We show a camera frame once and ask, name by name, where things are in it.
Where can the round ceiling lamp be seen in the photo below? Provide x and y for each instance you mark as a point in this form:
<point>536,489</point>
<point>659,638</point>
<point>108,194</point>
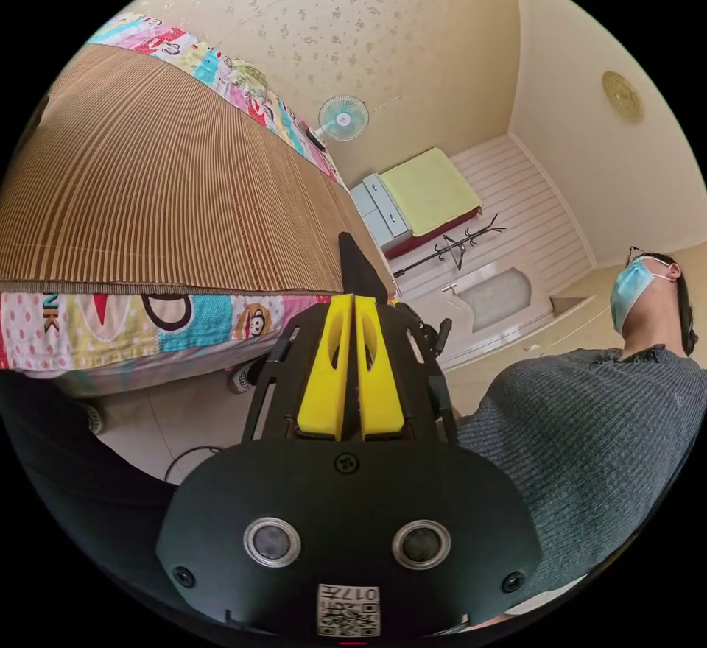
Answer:
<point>622,97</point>

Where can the bed with woven mat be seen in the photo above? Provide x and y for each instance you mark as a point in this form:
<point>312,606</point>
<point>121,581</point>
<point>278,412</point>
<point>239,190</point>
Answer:
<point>165,189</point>

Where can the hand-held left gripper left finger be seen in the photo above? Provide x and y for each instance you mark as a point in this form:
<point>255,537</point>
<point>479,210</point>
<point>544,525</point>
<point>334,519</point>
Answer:
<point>320,383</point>

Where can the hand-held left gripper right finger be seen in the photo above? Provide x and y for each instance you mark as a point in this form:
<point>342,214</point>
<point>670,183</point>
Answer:
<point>381,388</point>

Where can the black coat rack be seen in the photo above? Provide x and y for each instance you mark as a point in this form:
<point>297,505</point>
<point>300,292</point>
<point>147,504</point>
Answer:
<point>450,250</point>

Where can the black long sleeve shirt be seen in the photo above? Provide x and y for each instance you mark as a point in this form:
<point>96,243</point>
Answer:
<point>356,267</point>

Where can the white door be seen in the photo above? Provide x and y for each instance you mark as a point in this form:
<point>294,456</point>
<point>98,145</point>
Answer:
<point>497,300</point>

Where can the person's body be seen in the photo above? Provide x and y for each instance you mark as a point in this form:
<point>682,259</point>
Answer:
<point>580,438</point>

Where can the light blue cupboard, yellow cloth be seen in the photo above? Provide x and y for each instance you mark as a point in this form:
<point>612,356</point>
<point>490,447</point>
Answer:
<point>425,195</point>

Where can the white and teal fan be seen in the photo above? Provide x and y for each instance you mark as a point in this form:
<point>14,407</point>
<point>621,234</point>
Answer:
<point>342,119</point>

